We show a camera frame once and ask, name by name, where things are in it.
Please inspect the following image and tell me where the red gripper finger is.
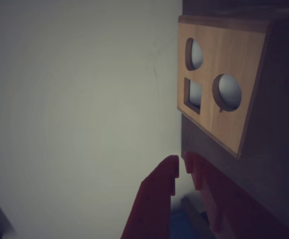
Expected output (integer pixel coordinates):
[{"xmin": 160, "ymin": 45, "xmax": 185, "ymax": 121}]
[
  {"xmin": 184, "ymin": 151, "xmax": 289, "ymax": 239},
  {"xmin": 120, "ymin": 155, "xmax": 180, "ymax": 239}
]

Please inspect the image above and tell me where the wooden shape sorter box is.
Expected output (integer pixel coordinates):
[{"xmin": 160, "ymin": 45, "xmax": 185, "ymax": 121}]
[{"xmin": 177, "ymin": 14, "xmax": 289, "ymax": 160}]

